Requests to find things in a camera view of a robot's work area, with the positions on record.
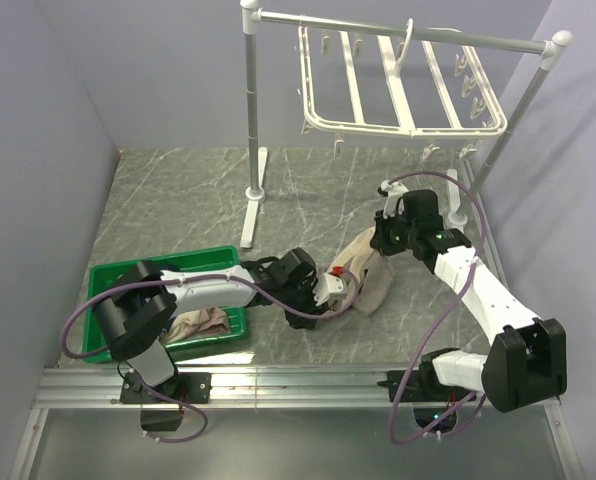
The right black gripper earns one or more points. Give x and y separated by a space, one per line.
380 241

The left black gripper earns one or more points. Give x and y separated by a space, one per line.
311 307

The taupe beige underwear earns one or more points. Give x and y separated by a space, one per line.
369 278

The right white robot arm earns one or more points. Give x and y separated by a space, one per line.
526 362

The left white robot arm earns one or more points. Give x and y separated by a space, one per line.
295 265

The beige pink underwear pile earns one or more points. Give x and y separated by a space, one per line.
194 324

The white clip drying hanger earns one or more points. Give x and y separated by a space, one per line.
476 85

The grey white garment rack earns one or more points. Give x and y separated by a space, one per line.
549 52

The green plastic tray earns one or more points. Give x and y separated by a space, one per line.
103 276

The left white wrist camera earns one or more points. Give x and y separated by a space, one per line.
331 287

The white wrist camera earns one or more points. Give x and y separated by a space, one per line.
331 287
393 193

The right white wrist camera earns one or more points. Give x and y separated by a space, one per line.
393 193

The aluminium rail base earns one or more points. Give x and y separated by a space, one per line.
281 422

